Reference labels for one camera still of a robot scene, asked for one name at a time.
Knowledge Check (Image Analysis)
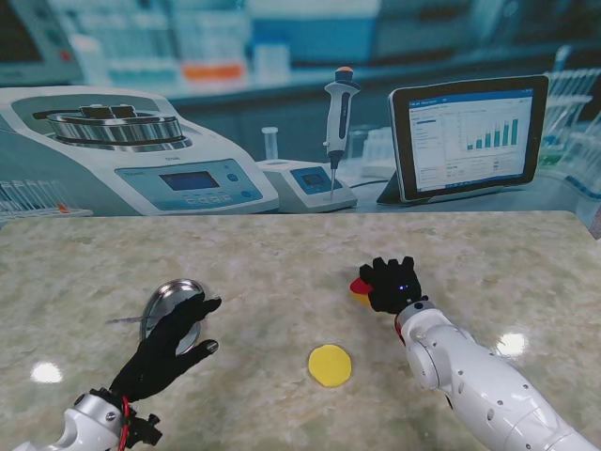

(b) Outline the lab scene backdrop poster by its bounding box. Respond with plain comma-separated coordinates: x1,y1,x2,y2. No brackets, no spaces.
0,0,601,217

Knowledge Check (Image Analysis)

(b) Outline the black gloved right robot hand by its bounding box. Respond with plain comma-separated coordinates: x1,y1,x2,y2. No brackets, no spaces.
359,256,429,315

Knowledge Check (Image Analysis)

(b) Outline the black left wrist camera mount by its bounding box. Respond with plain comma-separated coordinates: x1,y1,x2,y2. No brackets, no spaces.
126,411,163,446

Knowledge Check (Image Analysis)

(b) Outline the red left wrist cable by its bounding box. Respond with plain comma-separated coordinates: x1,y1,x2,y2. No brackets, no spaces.
119,396,132,451

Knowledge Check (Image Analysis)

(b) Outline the clear culture dish yellow base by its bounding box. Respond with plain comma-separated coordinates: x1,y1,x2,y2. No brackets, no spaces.
349,286,375,307

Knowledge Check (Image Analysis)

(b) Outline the clear culture dish yellow lid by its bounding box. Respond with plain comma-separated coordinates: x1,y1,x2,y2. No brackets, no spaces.
307,344,354,389

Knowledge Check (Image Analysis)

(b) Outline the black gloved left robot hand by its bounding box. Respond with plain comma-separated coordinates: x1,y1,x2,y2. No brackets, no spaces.
110,295,223,403

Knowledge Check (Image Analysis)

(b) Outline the round stainless steel tray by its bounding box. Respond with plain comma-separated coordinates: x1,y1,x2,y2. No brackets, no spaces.
142,278,207,357

